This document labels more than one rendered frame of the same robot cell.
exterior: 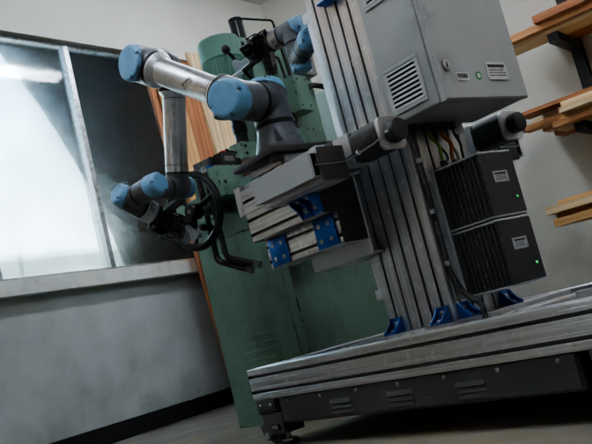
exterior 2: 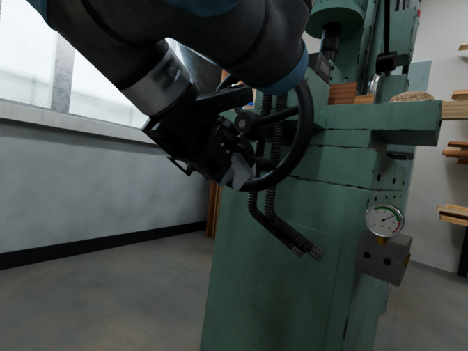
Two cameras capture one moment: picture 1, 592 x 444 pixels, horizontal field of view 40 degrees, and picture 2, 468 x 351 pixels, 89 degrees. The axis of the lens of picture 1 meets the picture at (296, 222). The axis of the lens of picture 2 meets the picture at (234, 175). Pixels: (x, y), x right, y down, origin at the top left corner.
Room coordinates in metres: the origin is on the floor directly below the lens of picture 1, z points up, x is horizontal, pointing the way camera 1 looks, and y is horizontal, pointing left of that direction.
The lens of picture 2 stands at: (2.36, 0.36, 0.73)
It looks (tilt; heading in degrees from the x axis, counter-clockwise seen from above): 3 degrees down; 1
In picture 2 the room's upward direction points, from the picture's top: 8 degrees clockwise
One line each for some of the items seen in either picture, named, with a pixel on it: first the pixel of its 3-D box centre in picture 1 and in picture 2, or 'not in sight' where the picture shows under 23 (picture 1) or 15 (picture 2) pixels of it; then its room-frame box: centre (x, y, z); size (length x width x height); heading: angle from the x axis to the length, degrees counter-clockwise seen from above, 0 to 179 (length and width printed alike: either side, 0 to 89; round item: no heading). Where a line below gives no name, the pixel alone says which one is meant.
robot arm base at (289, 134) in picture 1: (277, 138); not in sight; (2.37, -0.01, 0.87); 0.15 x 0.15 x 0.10
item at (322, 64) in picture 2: (214, 162); (297, 68); (2.98, 0.24, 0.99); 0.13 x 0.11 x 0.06; 50
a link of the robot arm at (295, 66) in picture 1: (299, 55); not in sight; (2.73, -0.16, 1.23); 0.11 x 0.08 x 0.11; 15
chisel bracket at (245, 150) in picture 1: (249, 153); (326, 82); (3.16, 0.11, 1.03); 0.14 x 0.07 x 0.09; 140
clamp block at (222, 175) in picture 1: (218, 181); (292, 97); (2.99, 0.24, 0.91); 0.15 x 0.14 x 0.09; 50
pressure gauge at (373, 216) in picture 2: not in sight; (384, 224); (2.81, 0.06, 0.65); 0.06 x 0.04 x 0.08; 50
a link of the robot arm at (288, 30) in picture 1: (292, 31); not in sight; (2.75, -0.15, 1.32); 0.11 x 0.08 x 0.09; 50
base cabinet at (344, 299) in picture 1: (307, 315); (305, 272); (3.24, 0.05, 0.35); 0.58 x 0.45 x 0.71; 140
